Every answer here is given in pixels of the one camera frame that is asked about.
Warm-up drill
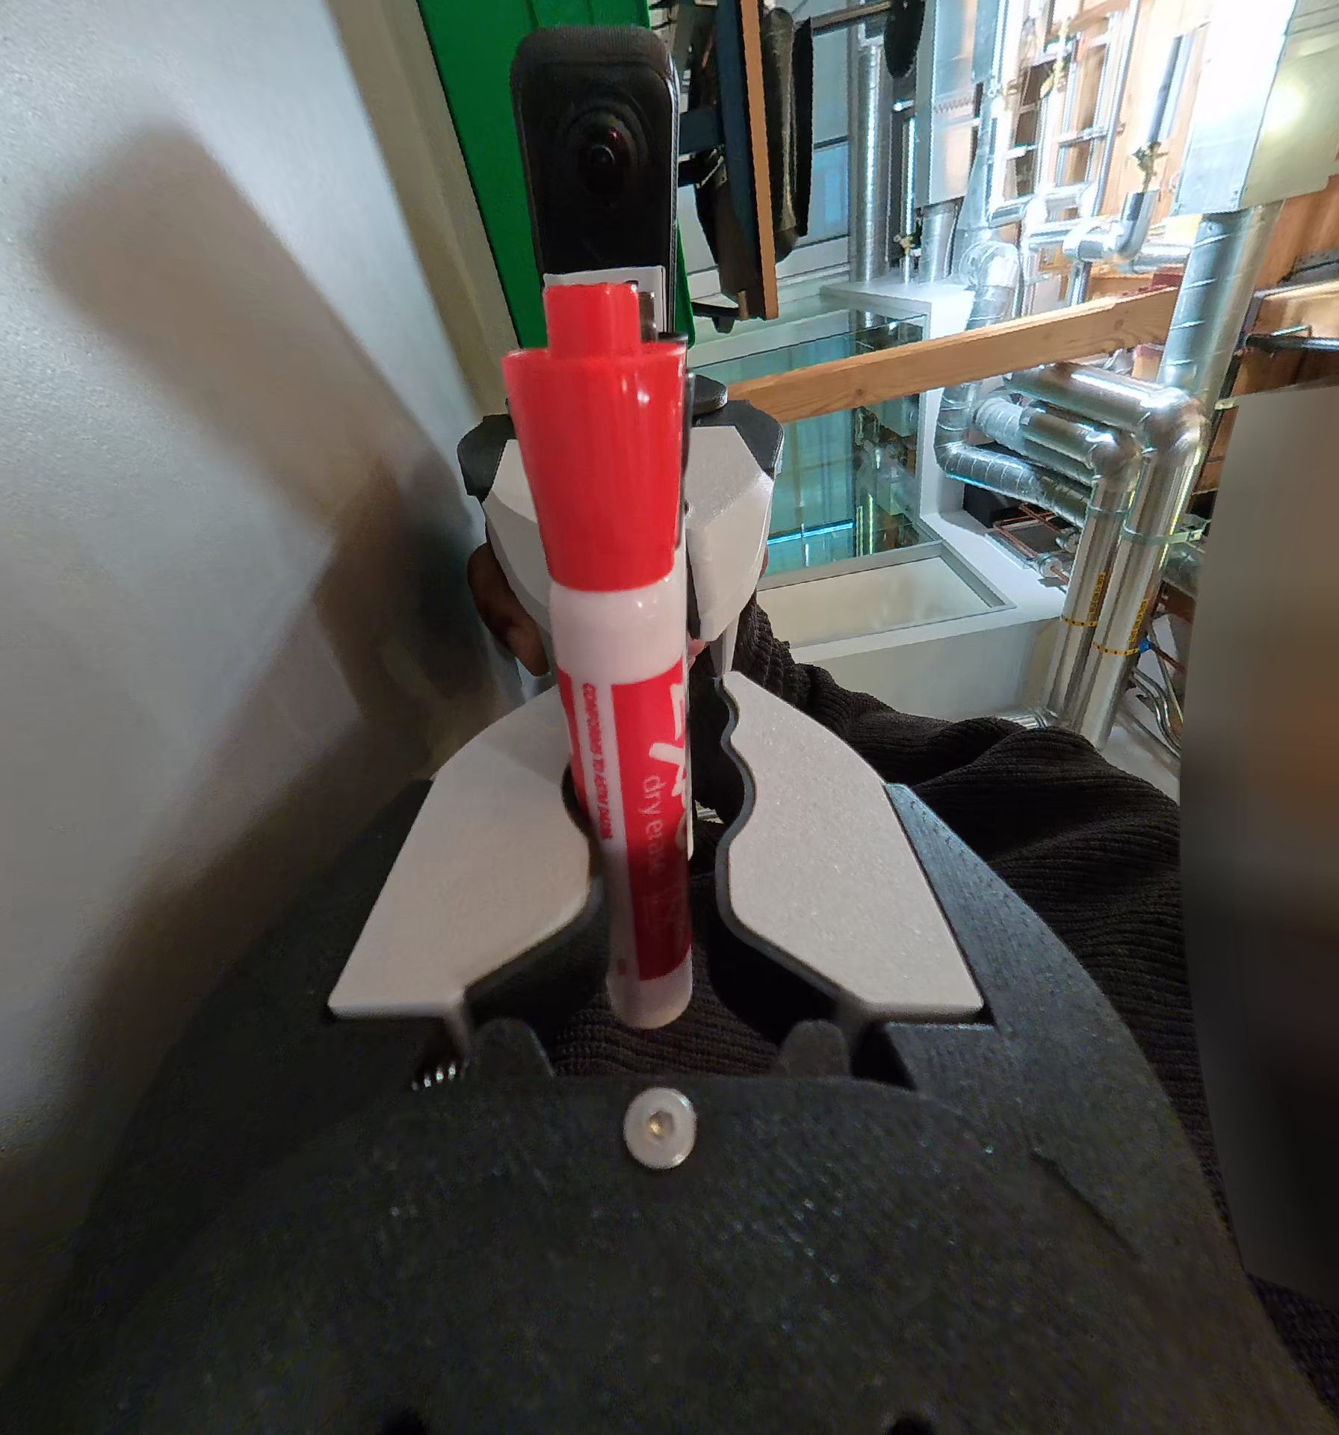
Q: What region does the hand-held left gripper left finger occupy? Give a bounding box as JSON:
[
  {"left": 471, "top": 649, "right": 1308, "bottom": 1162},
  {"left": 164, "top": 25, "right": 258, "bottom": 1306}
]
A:
[{"left": 327, "top": 700, "right": 608, "bottom": 1021}]

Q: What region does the person's right hand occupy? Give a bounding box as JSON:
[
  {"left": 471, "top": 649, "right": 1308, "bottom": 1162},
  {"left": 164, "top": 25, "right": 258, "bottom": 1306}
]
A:
[{"left": 468, "top": 543, "right": 553, "bottom": 677}]

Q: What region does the silver ducts bundle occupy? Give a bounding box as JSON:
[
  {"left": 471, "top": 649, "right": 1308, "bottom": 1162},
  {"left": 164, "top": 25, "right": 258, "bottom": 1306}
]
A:
[{"left": 937, "top": 370, "right": 1141, "bottom": 529}]

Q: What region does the vertical silver duct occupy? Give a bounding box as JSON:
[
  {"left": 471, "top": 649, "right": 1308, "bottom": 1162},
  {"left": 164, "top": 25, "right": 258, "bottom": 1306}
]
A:
[{"left": 847, "top": 45, "right": 897, "bottom": 288}]

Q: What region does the person's black sweater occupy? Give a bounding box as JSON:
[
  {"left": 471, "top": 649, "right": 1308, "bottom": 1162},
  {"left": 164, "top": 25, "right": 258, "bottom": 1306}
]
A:
[{"left": 546, "top": 717, "right": 1339, "bottom": 1435}]

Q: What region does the red dry-erase marker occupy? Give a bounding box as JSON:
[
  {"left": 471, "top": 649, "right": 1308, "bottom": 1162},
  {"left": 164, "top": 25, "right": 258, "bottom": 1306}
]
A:
[{"left": 501, "top": 280, "right": 696, "bottom": 1030}]

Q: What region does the person's right forearm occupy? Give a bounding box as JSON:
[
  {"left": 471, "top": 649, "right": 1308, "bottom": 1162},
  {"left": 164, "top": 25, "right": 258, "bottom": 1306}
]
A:
[{"left": 726, "top": 606, "right": 1184, "bottom": 899}]

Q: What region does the shiny steel pipe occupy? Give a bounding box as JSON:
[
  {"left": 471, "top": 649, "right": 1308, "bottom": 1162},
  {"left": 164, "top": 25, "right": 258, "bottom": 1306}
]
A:
[{"left": 1040, "top": 202, "right": 1287, "bottom": 747}]

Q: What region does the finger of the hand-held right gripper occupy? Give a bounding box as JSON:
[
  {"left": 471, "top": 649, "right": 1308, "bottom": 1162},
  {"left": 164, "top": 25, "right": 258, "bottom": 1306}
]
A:
[
  {"left": 685, "top": 428, "right": 771, "bottom": 643},
  {"left": 484, "top": 440, "right": 559, "bottom": 611}
]

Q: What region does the wooden handrail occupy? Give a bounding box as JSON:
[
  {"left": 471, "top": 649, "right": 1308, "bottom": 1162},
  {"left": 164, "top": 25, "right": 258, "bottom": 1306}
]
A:
[{"left": 726, "top": 286, "right": 1181, "bottom": 426}]

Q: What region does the green plastic bin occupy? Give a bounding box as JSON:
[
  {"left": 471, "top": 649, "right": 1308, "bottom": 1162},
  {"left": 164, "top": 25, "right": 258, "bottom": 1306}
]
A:
[{"left": 417, "top": 0, "right": 696, "bottom": 343}]

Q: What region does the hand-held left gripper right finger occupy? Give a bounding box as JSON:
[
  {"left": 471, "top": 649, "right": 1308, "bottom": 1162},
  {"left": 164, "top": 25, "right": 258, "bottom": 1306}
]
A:
[{"left": 716, "top": 671, "right": 985, "bottom": 1021}]

